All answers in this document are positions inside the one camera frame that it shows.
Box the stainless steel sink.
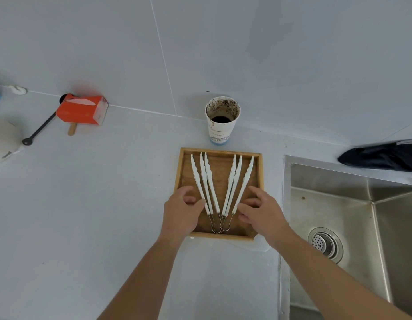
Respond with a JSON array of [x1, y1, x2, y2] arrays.
[[278, 155, 412, 320]]

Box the person's right forearm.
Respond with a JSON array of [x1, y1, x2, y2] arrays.
[[266, 223, 412, 320]]

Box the white plastic tongs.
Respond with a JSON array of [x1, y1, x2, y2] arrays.
[[190, 152, 223, 234], [204, 152, 237, 234], [220, 155, 254, 232]]

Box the dark navy cloth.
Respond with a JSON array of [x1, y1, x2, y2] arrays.
[[337, 138, 412, 174]]

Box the metal sink drain strainer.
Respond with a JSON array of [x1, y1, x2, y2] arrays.
[[307, 227, 344, 264]]

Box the orange tissue box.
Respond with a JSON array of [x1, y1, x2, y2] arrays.
[[55, 93, 109, 126]]

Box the dirty white paper cup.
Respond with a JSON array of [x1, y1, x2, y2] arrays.
[[205, 96, 241, 146]]

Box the square wooden tray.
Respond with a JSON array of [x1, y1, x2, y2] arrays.
[[174, 147, 264, 242]]

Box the person's left hand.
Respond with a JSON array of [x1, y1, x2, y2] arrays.
[[159, 186, 206, 242]]

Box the person's right hand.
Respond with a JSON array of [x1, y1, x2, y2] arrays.
[[237, 186, 290, 245]]

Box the white appliance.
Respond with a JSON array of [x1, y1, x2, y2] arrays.
[[0, 119, 25, 164]]

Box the black long-handled spoon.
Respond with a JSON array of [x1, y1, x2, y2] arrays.
[[22, 93, 70, 146]]

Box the person's left forearm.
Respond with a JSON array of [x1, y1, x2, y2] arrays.
[[97, 230, 192, 320]]

